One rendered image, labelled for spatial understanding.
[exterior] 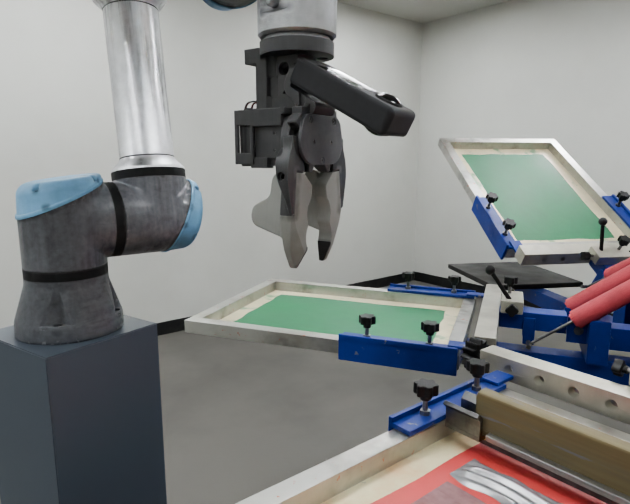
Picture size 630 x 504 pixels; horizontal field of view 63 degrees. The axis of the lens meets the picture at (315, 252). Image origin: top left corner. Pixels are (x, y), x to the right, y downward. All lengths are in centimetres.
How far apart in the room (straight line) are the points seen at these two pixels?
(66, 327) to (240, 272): 408
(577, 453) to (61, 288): 79
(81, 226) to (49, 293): 10
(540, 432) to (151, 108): 79
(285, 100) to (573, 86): 499
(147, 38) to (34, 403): 56
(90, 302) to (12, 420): 21
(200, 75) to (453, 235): 325
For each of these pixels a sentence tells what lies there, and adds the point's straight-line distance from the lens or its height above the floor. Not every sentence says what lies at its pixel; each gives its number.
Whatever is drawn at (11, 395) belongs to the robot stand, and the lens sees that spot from 88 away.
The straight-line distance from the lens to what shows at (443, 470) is 93.
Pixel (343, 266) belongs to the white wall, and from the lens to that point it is 561.
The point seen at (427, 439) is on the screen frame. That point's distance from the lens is 98.
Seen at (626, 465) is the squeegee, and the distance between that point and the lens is 88.
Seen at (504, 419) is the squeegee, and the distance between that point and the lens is 95.
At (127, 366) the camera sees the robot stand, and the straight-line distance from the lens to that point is 84.
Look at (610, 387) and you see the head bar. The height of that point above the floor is 104.
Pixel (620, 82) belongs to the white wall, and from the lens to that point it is 527.
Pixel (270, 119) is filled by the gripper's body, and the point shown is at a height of 149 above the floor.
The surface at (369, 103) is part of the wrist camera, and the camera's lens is 45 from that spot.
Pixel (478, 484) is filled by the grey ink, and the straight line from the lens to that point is 91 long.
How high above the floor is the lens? 145
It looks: 10 degrees down
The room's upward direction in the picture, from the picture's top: straight up
